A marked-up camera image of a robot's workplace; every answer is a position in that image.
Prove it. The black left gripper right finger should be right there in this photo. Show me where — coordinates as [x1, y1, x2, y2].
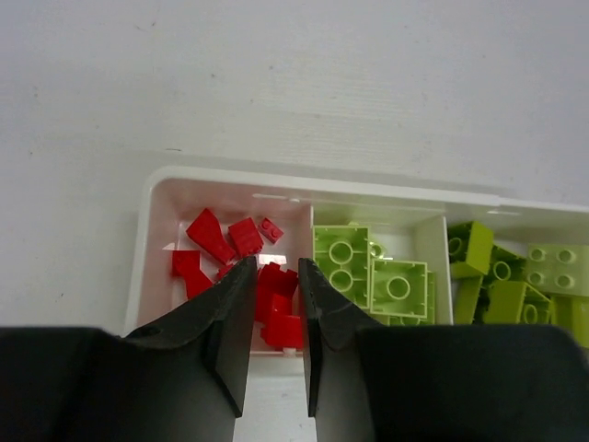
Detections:
[298, 259, 588, 441]

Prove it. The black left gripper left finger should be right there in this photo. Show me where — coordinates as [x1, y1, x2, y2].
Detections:
[1, 258, 257, 441]

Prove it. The red lego brick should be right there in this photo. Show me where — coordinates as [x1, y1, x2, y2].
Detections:
[261, 294, 303, 350]
[228, 217, 263, 258]

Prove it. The small red lego piece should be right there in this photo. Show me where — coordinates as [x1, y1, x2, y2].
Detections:
[216, 262, 236, 281]
[259, 217, 283, 244]
[171, 250, 213, 300]

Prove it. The light green lego brick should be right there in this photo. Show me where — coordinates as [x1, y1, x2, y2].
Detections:
[313, 225, 371, 309]
[551, 295, 589, 348]
[525, 244, 588, 297]

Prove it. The small red lego pile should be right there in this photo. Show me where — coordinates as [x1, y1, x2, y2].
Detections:
[255, 262, 298, 323]

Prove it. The red sloped lego piece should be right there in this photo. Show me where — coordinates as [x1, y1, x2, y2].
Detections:
[186, 208, 237, 265]

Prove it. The white three-compartment tray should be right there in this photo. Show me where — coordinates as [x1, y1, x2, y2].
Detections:
[125, 167, 588, 355]

